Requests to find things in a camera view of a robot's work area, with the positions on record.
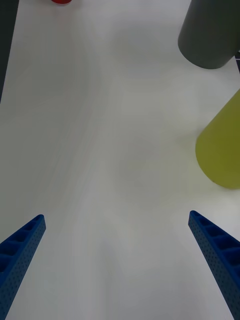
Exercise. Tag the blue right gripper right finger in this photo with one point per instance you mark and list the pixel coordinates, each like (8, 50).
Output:
(220, 260)

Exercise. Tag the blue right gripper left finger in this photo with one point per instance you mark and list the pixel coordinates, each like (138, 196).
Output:
(17, 262)

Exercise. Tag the red drink can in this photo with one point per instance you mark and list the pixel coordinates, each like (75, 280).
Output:
(61, 1)

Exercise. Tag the yellow-green plastic waste bin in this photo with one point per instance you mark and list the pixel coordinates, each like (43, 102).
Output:
(222, 150)

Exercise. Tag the grey plastic waste bin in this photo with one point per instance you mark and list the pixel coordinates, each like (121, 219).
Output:
(210, 35)

